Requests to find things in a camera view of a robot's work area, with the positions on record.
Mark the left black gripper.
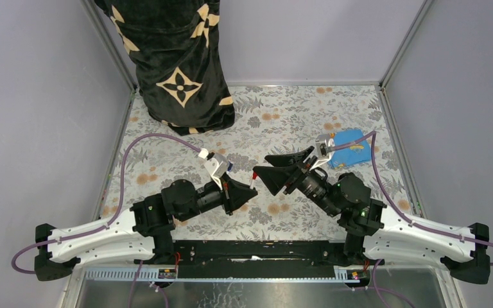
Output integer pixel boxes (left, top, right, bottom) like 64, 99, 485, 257
178, 173, 258, 223

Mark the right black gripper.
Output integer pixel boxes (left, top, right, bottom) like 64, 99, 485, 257
252, 146, 340, 218

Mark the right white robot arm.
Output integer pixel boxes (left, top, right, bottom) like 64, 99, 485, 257
253, 147, 490, 285

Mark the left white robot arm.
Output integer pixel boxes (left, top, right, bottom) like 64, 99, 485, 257
34, 175, 258, 282

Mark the floral table mat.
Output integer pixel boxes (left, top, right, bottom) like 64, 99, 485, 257
98, 85, 416, 240

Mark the blue folded cloth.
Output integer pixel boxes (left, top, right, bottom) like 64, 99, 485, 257
327, 129, 372, 169

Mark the black gold patterned robe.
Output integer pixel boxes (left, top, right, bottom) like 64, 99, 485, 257
95, 1, 236, 136

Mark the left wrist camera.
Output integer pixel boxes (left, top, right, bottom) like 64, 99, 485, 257
198, 148, 231, 190

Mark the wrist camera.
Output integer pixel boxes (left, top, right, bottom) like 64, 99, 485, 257
313, 133, 335, 169
198, 148, 231, 190

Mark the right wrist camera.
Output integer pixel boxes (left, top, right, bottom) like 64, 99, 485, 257
313, 133, 335, 169

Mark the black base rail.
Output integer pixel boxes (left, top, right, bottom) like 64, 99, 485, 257
134, 239, 367, 280

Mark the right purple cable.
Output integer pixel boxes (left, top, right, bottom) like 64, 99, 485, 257
331, 130, 493, 308

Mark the purple cable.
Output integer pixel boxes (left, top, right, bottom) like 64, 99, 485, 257
10, 133, 205, 275
331, 130, 493, 308

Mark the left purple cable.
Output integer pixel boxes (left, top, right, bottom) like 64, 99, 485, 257
10, 133, 205, 275

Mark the slotted cable duct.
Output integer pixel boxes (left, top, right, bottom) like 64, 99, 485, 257
85, 262, 370, 284

